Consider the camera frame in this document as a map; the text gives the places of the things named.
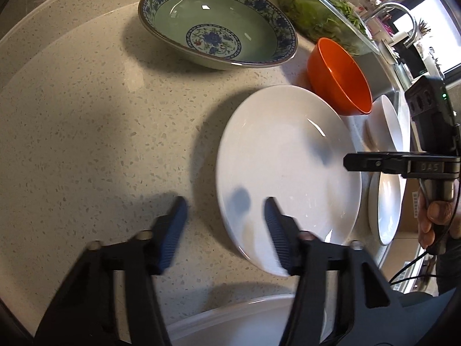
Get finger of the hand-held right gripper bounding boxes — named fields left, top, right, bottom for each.
left=343, top=152, right=403, bottom=174

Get small white plate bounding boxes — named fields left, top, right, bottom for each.
left=367, top=171, right=407, bottom=246

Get green floral patterned bowl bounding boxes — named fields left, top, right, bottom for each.
left=138, top=0, right=299, bottom=71

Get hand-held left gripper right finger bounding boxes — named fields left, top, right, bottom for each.
left=264, top=196, right=407, bottom=346

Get person's right forearm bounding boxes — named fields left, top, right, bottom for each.
left=437, top=223, right=461, bottom=292

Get orange bowl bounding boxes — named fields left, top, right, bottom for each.
left=307, top=38, right=373, bottom=115

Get white deep plate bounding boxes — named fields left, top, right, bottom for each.
left=215, top=85, right=362, bottom=277

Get large white plate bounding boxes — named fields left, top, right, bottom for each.
left=167, top=294, right=328, bottom=346

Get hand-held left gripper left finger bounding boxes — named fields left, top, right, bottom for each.
left=34, top=196, right=188, bottom=346

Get leafy greens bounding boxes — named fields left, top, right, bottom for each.
left=280, top=0, right=371, bottom=54

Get small white bowl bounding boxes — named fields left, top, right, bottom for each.
left=365, top=94, right=404, bottom=152

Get chrome faucet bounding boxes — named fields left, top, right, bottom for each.
left=364, top=2, right=419, bottom=48

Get person's right hand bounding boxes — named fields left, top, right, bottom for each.
left=417, top=190, right=459, bottom=250

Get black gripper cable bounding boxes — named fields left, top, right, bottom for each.
left=390, top=247, right=445, bottom=285

